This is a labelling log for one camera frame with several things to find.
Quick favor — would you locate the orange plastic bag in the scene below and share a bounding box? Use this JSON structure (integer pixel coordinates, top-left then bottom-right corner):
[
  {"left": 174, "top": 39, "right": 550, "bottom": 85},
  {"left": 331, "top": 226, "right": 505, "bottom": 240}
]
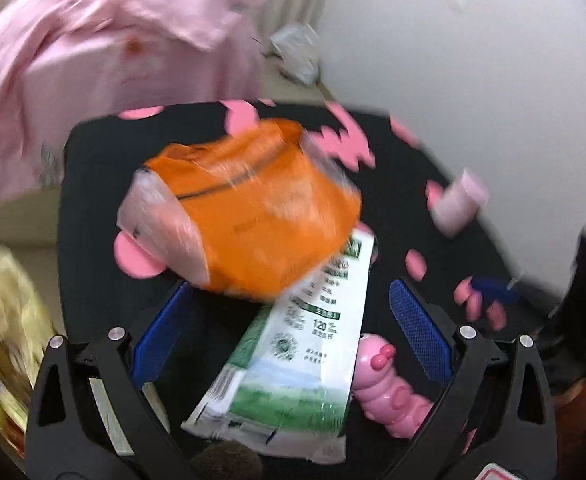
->
[{"left": 117, "top": 118, "right": 361, "bottom": 300}]

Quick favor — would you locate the yellow plastic trash bag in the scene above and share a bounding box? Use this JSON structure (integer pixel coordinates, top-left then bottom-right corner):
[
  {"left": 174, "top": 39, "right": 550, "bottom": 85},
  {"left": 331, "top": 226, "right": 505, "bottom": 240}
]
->
[{"left": 0, "top": 246, "right": 56, "bottom": 460}]

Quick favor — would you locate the black pink-patterned table cloth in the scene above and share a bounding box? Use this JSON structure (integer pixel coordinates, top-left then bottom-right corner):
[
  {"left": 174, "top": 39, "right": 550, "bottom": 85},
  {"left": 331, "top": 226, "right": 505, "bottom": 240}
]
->
[{"left": 54, "top": 98, "right": 564, "bottom": 480}]

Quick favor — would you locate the pink caterpillar toy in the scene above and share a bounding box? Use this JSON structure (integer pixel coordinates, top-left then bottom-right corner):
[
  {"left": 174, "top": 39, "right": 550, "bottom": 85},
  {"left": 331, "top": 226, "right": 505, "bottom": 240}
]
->
[{"left": 351, "top": 334, "right": 433, "bottom": 439}]

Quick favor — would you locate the pink cream jar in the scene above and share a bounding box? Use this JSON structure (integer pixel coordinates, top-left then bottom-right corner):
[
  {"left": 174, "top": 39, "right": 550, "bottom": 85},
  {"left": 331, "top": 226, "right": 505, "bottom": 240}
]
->
[{"left": 425, "top": 169, "right": 489, "bottom": 237}]

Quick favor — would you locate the white plastic bag on floor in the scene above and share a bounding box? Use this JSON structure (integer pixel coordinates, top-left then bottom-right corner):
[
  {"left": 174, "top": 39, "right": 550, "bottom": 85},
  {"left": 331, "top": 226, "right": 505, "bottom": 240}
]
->
[{"left": 269, "top": 23, "right": 320, "bottom": 87}]

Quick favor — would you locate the pink floral duvet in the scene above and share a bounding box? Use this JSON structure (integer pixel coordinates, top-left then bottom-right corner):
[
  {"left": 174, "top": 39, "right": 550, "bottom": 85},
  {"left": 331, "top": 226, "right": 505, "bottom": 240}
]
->
[{"left": 0, "top": 0, "right": 266, "bottom": 203}]

